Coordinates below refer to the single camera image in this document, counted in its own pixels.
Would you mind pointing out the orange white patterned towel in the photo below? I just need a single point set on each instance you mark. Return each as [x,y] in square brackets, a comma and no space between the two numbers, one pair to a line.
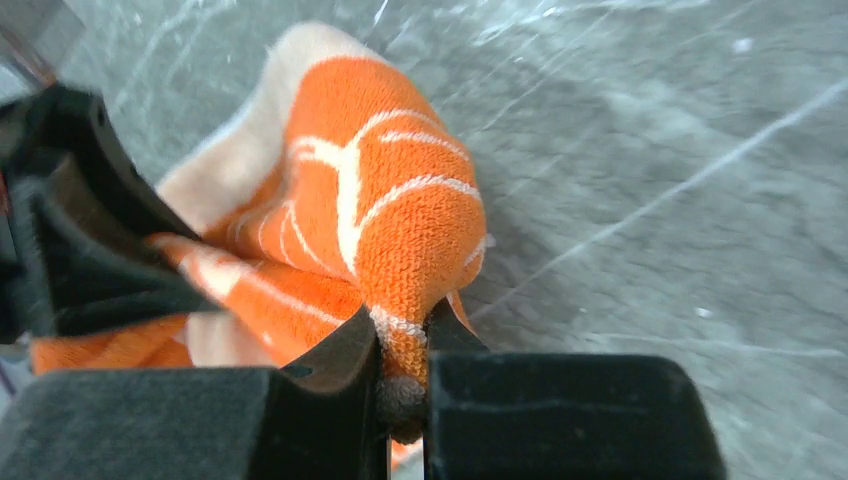
[334,188]

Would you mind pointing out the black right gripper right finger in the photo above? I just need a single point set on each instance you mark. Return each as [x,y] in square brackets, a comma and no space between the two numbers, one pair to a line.
[507,415]

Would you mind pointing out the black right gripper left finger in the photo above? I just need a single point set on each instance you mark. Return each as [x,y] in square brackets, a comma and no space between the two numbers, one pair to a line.
[313,419]

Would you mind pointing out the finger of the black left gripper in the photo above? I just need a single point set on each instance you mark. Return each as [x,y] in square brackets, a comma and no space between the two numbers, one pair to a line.
[75,219]

